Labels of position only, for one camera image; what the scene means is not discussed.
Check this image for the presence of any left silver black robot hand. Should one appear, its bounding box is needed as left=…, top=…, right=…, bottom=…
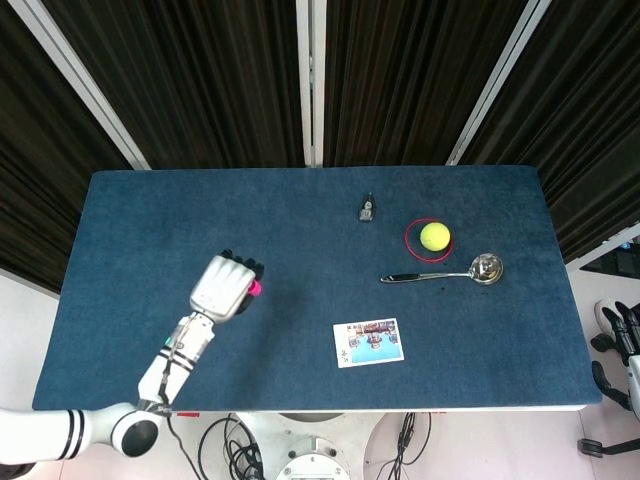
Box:
left=188, top=248, right=267, bottom=321

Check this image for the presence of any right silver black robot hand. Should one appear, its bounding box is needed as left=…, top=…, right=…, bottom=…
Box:
left=589, top=299, right=640, bottom=415

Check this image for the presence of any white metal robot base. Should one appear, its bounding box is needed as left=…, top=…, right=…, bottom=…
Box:
left=233, top=410, right=397, bottom=480

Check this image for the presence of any black caster stand leg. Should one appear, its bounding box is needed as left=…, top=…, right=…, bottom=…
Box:
left=577, top=435, right=640, bottom=457

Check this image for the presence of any blue velvet table cloth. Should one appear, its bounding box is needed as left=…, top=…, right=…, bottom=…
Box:
left=31, top=165, right=604, bottom=413

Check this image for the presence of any illustrated postcard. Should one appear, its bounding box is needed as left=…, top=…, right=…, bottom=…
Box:
left=332, top=317, right=405, bottom=370

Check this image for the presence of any dark pleated curtain panel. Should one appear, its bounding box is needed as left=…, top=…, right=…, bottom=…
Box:
left=460, top=0, right=640, bottom=264
left=0, top=0, right=132, bottom=296
left=42, top=0, right=306, bottom=170
left=323, top=0, right=527, bottom=168

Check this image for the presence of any yellow tennis ball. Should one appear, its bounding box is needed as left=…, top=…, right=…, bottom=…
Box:
left=419, top=222, right=452, bottom=252

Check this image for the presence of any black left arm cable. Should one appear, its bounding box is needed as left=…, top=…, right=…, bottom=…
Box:
left=158, top=324, right=202, bottom=480

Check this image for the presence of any black floor cable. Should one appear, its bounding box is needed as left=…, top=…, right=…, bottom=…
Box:
left=197, top=412, right=236, bottom=480
left=224, top=413, right=267, bottom=480
left=374, top=410, right=434, bottom=480

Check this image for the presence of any small bagged keychain figure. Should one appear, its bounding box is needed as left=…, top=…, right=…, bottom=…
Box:
left=357, top=192, right=377, bottom=224

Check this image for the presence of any steel ladle black handle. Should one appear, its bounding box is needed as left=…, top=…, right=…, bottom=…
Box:
left=379, top=253, right=505, bottom=286

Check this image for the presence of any red elastic ring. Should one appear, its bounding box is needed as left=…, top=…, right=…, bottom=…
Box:
left=404, top=217, right=455, bottom=263

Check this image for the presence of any white upright frame post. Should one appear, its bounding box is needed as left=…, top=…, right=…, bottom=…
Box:
left=295, top=0, right=326, bottom=168

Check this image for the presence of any white slanted frame post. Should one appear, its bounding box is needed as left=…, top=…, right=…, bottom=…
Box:
left=445, top=0, right=544, bottom=167
left=7, top=0, right=151, bottom=171

